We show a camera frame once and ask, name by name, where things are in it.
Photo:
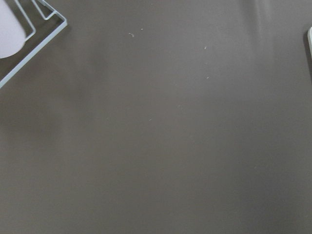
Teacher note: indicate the white cup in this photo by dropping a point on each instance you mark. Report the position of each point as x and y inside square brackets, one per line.
[12, 34]

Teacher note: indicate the cream rabbit tray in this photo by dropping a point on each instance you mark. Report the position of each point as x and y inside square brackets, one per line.
[309, 36]

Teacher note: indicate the white cup rack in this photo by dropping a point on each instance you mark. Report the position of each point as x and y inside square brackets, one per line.
[41, 23]

